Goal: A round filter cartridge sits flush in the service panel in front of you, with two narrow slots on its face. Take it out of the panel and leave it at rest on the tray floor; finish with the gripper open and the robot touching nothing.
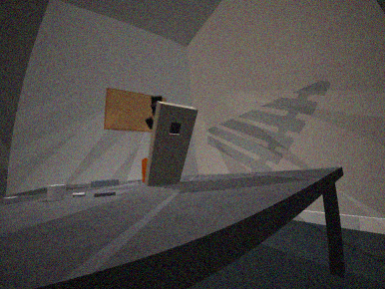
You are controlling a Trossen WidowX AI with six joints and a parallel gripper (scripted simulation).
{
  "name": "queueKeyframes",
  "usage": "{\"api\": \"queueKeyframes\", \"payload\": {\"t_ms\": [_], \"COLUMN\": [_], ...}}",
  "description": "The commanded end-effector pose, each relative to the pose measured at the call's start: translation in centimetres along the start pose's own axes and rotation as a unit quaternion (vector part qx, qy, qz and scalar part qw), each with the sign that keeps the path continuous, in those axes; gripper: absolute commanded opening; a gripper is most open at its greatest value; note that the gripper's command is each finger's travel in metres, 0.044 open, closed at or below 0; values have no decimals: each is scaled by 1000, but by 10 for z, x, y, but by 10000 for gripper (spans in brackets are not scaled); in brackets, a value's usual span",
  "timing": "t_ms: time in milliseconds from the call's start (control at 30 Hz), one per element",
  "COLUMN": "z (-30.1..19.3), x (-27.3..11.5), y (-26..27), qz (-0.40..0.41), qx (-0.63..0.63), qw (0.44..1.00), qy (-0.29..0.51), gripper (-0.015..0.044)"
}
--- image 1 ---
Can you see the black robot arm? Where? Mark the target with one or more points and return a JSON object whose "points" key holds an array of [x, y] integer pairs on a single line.
{"points": [[154, 103]]}

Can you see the beige service panel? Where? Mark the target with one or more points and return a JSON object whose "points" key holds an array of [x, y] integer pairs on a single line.
{"points": [[171, 136]]}

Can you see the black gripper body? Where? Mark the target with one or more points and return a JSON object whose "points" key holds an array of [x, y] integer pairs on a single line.
{"points": [[150, 122]]}

